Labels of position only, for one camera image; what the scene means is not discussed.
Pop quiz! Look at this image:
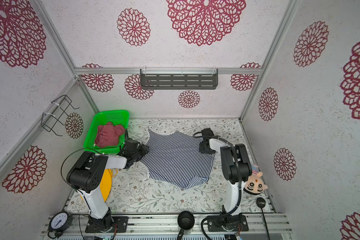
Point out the blue white striped tank top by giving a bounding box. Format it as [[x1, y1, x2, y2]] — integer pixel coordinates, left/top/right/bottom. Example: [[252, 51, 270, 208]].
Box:
[[141, 130, 216, 190]]

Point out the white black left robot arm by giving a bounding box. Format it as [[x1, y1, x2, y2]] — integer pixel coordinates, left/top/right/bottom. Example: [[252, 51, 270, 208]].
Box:
[[64, 140, 149, 220]]

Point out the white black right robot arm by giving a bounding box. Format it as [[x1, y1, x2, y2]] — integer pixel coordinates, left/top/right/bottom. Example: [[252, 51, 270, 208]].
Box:
[[193, 129, 253, 217]]

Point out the maroon tank top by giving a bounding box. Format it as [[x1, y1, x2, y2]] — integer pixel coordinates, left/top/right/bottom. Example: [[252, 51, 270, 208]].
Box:
[[95, 122, 125, 148]]

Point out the green plastic basket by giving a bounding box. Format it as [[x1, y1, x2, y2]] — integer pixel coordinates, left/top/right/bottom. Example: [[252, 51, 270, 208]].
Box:
[[83, 110, 130, 155]]

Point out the yellow hat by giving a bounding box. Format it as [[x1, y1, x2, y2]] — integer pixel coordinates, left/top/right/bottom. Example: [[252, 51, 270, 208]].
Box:
[[99, 169, 119, 201]]

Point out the plush doll toy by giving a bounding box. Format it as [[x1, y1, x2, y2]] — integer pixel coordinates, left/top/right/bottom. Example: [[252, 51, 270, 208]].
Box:
[[243, 164, 268, 195]]

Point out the black small ladle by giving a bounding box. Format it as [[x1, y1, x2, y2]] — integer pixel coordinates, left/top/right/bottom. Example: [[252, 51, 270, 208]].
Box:
[[256, 198, 271, 240]]

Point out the round pressure gauge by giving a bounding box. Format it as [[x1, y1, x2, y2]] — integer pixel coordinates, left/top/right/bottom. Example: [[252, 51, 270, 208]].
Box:
[[47, 211, 73, 240]]

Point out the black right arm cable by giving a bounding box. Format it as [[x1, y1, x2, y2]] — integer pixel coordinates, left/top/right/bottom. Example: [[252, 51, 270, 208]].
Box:
[[192, 131, 244, 240]]

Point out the grey wall shelf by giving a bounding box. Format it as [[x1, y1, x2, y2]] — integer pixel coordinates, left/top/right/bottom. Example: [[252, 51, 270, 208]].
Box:
[[140, 69, 218, 90]]

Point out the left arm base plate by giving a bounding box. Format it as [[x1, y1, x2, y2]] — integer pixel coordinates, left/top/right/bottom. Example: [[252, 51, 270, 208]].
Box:
[[85, 216, 129, 234]]

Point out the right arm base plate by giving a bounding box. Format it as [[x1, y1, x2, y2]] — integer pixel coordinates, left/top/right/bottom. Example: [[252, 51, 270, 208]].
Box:
[[207, 213, 249, 232]]

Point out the black wire wall rack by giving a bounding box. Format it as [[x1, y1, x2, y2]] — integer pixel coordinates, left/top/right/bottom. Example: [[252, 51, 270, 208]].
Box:
[[40, 95, 79, 137]]

